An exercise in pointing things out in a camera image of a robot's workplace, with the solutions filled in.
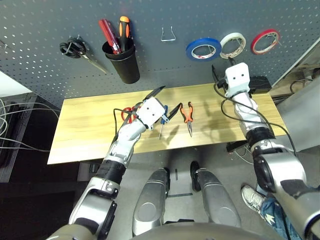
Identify metal double peg hook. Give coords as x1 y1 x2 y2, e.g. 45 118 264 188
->
229 37 245 52
264 32 280 47
198 44 216 57

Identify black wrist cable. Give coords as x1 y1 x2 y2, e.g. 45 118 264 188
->
213 57 298 157
113 107 141 141

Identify blue jeans leg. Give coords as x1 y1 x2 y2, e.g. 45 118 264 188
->
259 184 320 240

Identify white tape roll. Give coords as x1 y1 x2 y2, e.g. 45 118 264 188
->
219 31 247 60

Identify white metal rack frame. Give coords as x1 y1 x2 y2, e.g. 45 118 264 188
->
271 37 320 87

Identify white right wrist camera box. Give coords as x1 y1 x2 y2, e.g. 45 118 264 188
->
224 62 251 98

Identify red handled scissors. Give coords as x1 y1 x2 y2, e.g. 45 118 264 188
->
121 106 138 123

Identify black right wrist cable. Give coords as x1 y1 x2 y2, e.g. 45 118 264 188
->
213 57 298 157

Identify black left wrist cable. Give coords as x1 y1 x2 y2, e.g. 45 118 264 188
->
113 107 141 141

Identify black handled scissors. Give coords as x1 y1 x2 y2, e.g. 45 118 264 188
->
59 34 109 75

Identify black side cabinet white top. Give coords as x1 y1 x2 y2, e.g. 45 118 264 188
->
0 70 38 183

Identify blue tape roll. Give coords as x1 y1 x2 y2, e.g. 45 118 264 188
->
185 37 223 62

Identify black tool cup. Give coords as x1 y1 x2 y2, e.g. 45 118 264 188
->
101 41 141 85

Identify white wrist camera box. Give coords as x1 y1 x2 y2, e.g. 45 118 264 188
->
136 97 166 131
224 62 251 98

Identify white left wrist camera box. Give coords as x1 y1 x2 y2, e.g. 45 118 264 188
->
136 97 166 131

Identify black plastic case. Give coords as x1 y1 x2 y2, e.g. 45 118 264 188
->
249 74 273 95

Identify olive robot torso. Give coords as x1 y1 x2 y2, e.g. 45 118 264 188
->
132 221 283 240

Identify blue handled screwdriver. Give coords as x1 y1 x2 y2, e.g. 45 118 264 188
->
158 104 170 140

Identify silver robot right leg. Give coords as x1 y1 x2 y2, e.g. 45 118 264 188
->
189 161 242 228

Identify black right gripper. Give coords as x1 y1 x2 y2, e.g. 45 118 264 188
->
211 64 228 89

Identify silver robot left leg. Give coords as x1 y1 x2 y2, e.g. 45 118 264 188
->
131 167 171 237

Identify orange black needle-nose pliers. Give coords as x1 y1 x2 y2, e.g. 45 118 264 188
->
179 101 195 138

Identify white sneaker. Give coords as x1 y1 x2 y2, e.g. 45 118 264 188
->
240 184 267 213

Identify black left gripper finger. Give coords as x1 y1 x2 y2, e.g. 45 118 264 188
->
143 85 166 101
167 103 183 121

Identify red handled screwdriver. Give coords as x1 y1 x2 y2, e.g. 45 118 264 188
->
98 18 123 55

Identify dark grey pegboard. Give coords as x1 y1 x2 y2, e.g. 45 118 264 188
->
0 0 320 108

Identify grey cable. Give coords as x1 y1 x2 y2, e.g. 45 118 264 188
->
0 136 51 153
0 97 61 118

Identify orange black handled screwdriver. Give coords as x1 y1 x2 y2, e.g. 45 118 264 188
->
118 15 132 52

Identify red tape roll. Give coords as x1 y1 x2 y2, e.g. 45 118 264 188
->
250 28 281 55

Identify wire pliers holder hook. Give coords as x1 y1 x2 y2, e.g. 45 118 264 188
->
160 24 177 42

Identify silver robot leg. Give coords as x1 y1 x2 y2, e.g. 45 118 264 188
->
131 167 171 237
189 161 242 228

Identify black table bracket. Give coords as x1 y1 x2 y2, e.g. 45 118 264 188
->
226 140 249 153

